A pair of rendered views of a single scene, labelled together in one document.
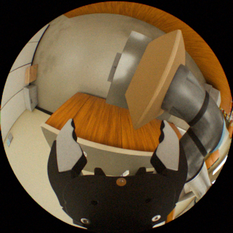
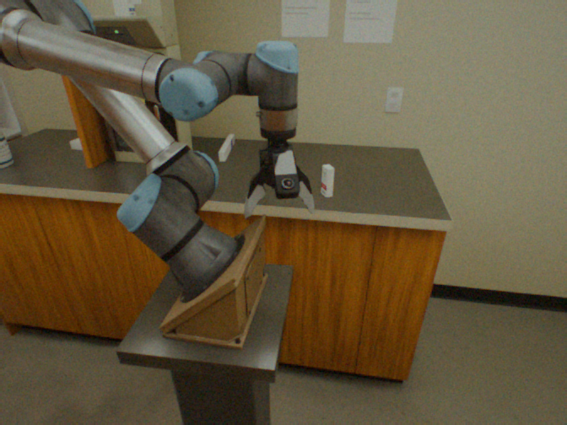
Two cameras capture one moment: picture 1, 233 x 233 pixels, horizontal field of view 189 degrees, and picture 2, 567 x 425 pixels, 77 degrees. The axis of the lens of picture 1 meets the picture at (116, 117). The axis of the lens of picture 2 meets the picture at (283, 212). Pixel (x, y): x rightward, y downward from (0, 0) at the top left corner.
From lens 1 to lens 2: 70 cm
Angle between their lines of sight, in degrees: 27
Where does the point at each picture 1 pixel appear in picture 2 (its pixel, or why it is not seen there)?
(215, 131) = (175, 199)
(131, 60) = (267, 314)
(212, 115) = (184, 216)
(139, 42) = (258, 346)
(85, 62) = not seen: outside the picture
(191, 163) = (196, 176)
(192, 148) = (200, 193)
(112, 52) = not seen: outside the picture
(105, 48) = not seen: outside the picture
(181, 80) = (228, 249)
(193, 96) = (213, 236)
